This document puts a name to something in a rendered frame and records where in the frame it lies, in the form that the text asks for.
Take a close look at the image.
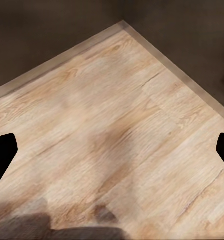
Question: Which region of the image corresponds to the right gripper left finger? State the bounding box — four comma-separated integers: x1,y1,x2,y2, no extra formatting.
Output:
0,133,18,180

